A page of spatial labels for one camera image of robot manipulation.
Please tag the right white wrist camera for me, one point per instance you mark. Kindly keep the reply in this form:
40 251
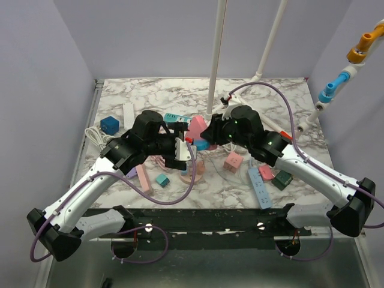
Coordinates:
229 103

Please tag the white power strip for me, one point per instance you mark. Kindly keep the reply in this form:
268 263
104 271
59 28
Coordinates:
128 115

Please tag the red cube socket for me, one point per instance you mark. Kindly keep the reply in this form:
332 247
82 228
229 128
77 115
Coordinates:
286 135

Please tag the teal small plug adapter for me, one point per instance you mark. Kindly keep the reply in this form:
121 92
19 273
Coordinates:
162 180

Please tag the pink round socket base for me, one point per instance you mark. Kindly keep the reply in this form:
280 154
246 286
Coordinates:
187 175

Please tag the light blue power strip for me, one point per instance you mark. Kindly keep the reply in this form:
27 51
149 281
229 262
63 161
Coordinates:
259 188

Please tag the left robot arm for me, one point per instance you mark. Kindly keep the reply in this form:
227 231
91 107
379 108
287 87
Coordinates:
61 227

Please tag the blue small plug adapter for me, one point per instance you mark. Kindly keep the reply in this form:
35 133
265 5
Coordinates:
201 145

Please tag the small pink flat socket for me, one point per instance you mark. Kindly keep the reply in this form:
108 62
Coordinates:
266 172

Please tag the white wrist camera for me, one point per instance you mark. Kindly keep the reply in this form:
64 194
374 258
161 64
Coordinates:
181 150
229 103

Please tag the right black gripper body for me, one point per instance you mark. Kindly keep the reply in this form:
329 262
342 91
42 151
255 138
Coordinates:
227 134

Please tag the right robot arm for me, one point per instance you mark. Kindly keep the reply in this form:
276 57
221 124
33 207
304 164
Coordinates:
350 200

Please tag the white PVC pipe stand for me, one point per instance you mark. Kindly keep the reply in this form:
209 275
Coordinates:
243 39

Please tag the purple power strip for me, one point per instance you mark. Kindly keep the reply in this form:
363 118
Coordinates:
131 174

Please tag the pink triangular socket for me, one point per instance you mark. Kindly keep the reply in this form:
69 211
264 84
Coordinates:
195 127

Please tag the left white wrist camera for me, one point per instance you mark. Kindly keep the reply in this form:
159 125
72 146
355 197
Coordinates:
181 150

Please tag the pink long power strip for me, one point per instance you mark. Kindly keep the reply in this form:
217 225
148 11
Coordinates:
144 179

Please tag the dark green cube socket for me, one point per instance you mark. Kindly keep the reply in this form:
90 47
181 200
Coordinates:
282 179

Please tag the pink cube socket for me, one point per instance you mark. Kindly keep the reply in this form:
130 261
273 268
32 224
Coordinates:
233 162

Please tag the dark blue cube socket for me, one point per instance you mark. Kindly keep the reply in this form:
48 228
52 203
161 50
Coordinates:
109 125

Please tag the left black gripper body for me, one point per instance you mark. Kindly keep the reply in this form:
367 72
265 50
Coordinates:
164 146

